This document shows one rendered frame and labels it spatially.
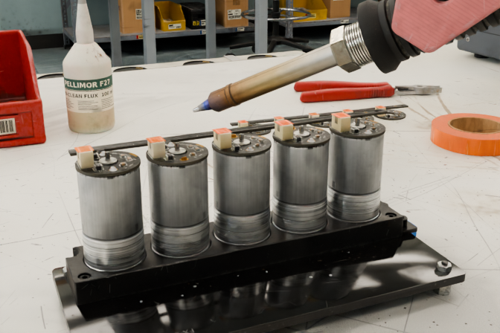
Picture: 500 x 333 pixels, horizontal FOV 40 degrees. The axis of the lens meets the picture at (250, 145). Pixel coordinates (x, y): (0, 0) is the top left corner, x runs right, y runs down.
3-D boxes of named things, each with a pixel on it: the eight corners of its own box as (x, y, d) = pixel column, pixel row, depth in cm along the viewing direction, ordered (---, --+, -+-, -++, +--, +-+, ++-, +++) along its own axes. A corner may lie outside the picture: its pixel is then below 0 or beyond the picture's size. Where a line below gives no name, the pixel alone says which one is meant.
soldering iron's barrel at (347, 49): (212, 127, 25) (375, 65, 22) (195, 88, 25) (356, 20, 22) (228, 117, 26) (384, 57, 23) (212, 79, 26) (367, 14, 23)
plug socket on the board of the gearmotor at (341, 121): (355, 130, 30) (356, 116, 30) (338, 132, 30) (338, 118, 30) (346, 125, 31) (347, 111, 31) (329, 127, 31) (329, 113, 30)
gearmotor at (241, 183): (278, 256, 30) (280, 146, 28) (226, 267, 29) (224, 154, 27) (256, 233, 32) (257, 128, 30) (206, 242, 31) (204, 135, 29)
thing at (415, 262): (372, 226, 35) (373, 206, 35) (465, 296, 29) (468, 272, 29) (53, 291, 29) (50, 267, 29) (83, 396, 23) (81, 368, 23)
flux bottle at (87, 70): (64, 134, 49) (50, -8, 46) (72, 120, 52) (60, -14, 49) (112, 133, 49) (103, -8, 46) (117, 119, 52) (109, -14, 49)
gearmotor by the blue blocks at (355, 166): (388, 233, 32) (396, 128, 30) (341, 243, 31) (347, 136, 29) (360, 212, 34) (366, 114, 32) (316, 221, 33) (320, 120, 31)
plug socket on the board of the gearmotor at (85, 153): (101, 166, 26) (100, 150, 26) (78, 169, 26) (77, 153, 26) (97, 160, 27) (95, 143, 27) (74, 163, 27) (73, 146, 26)
